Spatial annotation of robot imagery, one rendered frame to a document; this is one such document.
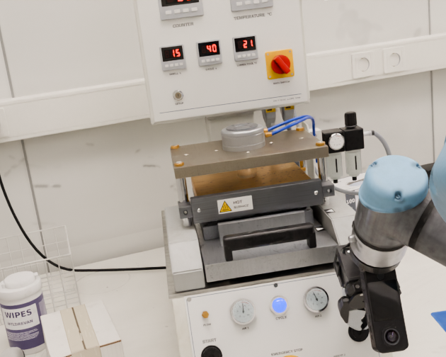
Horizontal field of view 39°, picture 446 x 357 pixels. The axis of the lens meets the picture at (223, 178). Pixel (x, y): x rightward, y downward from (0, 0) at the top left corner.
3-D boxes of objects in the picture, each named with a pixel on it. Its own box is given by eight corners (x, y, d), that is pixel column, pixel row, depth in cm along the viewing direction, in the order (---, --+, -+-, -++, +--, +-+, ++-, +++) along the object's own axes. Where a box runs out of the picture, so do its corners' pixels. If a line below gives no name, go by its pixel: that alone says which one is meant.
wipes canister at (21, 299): (9, 341, 131) (-6, 274, 127) (52, 330, 134) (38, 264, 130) (9, 360, 123) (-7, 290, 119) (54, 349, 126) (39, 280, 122)
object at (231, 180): (192, 192, 127) (186, 146, 124) (299, 176, 129) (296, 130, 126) (199, 218, 110) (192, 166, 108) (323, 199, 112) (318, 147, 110)
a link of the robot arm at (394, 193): (418, 213, 71) (351, 178, 74) (400, 265, 79) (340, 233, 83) (448, 170, 75) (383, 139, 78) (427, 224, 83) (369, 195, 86)
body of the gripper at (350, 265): (378, 259, 99) (391, 213, 90) (396, 308, 94) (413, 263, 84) (330, 267, 98) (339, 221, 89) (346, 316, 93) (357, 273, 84)
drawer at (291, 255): (193, 228, 130) (188, 192, 128) (297, 212, 132) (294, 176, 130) (207, 287, 102) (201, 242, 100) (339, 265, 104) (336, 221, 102)
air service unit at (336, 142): (308, 184, 137) (301, 117, 133) (372, 174, 138) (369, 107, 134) (313, 190, 132) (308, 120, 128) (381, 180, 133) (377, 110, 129)
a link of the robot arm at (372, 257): (420, 246, 81) (358, 256, 80) (413, 266, 84) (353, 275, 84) (400, 201, 86) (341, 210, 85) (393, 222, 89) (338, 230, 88)
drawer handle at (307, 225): (224, 257, 103) (221, 234, 102) (313, 243, 104) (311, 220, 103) (226, 262, 101) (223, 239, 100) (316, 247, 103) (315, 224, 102)
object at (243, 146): (174, 183, 133) (166, 122, 130) (318, 161, 136) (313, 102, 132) (180, 218, 110) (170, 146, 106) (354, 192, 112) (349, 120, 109)
